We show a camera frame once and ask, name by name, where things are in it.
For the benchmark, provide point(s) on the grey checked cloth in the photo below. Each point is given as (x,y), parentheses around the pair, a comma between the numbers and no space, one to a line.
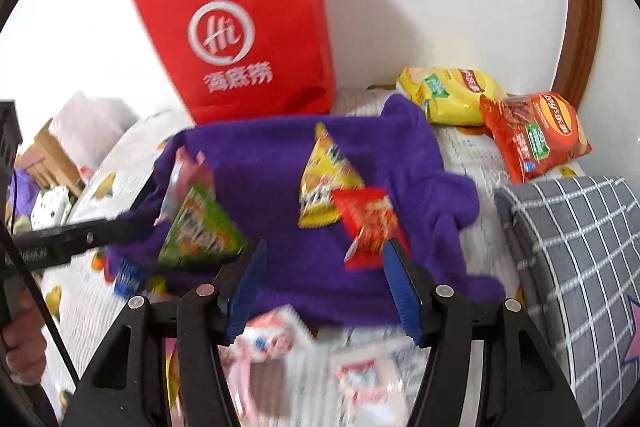
(565,257)

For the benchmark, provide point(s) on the red snack packet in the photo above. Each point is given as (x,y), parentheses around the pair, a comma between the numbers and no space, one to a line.
(367,217)

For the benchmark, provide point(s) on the yellow triangular snack packet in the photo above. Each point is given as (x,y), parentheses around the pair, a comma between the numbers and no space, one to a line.
(325,177)

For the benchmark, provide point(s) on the orange chips bag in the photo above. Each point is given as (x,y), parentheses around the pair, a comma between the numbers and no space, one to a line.
(535,137)

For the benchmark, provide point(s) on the violet fabric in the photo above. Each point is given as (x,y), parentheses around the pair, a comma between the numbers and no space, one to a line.
(22,194)

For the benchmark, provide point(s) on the yellow chips bag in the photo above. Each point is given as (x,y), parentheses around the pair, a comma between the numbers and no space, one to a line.
(450,94)

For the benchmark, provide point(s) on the wooden furniture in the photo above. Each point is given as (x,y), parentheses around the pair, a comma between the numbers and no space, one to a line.
(45,157)

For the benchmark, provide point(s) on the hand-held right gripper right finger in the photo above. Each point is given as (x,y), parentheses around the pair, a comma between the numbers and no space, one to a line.
(402,292)

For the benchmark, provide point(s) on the white snack packet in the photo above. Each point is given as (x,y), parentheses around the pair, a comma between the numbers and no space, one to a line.
(365,372)

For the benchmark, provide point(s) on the magenta green snack packet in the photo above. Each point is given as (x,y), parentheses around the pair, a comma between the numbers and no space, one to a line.
(200,222)

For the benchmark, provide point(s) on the white plush toy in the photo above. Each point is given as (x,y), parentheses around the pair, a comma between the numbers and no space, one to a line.
(50,207)

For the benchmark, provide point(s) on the wooden door frame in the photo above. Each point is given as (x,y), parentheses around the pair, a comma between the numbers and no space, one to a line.
(580,7)

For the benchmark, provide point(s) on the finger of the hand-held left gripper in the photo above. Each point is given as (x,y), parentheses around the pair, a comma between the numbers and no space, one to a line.
(110,229)

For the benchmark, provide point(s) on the purple towel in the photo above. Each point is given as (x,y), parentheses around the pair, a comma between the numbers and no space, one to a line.
(270,147)

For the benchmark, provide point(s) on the white plastic bag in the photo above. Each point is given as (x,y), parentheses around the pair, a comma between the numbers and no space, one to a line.
(85,122)

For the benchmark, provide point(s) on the pale pink snack packet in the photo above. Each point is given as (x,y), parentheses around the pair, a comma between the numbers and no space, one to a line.
(239,372)
(270,337)

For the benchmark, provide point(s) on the blue snack packet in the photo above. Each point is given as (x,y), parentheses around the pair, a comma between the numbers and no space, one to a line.
(125,279)

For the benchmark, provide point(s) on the fruit print tablecloth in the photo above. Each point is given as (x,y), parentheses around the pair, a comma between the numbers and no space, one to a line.
(465,152)

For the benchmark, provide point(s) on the person's left hand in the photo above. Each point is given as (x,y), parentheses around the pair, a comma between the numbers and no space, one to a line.
(27,347)

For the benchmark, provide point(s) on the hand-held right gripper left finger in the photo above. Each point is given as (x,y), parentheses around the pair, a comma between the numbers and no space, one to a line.
(245,292)

